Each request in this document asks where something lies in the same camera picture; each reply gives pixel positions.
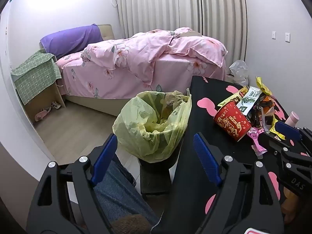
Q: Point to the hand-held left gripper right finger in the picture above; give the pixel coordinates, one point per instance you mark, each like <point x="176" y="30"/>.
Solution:
<point x="207" y="160"/>

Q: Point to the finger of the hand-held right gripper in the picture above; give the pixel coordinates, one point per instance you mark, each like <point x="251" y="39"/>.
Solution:
<point x="288" y="129"/>
<point x="273" y="143"/>

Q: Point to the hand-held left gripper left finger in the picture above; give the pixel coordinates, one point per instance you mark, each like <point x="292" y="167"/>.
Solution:
<point x="104" y="160"/>

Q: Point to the orange snack wrapper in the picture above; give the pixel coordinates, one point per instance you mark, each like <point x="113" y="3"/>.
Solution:
<point x="268" y="104"/>

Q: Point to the red paper cup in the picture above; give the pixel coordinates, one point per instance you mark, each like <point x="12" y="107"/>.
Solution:
<point x="231" y="123"/>

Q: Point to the white green milk carton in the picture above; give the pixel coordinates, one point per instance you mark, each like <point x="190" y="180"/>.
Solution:
<point x="249" y="101"/>

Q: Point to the black trash bin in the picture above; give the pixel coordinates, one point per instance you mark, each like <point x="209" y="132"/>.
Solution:
<point x="158" y="163"/>

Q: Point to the yellow snack wrapper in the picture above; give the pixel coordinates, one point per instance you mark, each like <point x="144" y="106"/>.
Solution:
<point x="276" y="129"/>
<point x="263" y="85"/>

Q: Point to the yellow plastic bin bag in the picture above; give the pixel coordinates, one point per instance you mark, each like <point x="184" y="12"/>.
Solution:
<point x="146" y="117"/>

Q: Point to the yellow-green snack wrapper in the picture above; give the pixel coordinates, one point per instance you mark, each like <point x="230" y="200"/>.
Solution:
<point x="231" y="97"/>

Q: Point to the pink bottle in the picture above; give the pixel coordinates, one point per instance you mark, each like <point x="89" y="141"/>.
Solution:
<point x="291" y="119"/>

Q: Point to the pink toy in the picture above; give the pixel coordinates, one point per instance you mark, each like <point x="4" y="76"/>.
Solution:
<point x="256" y="132"/>

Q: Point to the dark snack wrapper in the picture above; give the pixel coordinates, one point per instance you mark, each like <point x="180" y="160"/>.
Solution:
<point x="257" y="115"/>

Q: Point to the person's leg in jeans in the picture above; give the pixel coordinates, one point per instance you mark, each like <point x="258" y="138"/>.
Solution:
<point x="117" y="195"/>

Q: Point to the dark stool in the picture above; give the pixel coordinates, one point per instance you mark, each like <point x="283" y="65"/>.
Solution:
<point x="154" y="182"/>

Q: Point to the brown fleece garment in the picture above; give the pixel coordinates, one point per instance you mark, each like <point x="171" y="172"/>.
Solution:
<point x="132" y="224"/>

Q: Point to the black table mat pink print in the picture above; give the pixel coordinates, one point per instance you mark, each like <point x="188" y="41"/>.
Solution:
<point x="202" y="90"/>

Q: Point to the white sneakers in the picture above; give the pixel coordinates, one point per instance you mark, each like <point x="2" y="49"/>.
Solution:
<point x="56" y="105"/>

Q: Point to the white plastic bag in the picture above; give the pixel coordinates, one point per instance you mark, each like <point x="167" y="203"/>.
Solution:
<point x="238" y="72"/>

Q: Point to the bed with pink floral sheet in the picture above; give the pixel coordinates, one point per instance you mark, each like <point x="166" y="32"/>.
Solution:
<point x="109" y="78"/>

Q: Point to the wooden nightstand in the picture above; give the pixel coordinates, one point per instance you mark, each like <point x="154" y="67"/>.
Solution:
<point x="46" y="100"/>

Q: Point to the green checked cloth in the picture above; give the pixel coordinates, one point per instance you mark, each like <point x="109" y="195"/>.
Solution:
<point x="36" y="75"/>

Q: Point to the purple pillow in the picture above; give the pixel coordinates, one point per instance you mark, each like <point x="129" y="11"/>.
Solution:
<point x="70" y="40"/>

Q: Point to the beige headboard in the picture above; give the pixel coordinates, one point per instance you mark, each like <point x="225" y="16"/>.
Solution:
<point x="107" y="31"/>

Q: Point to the white fluted wardrobe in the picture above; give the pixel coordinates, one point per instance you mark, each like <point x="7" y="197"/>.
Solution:
<point x="170" y="9"/>

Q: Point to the white wall socket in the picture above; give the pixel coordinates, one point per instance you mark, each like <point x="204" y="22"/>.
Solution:
<point x="274" y="35"/>
<point x="287" y="37"/>

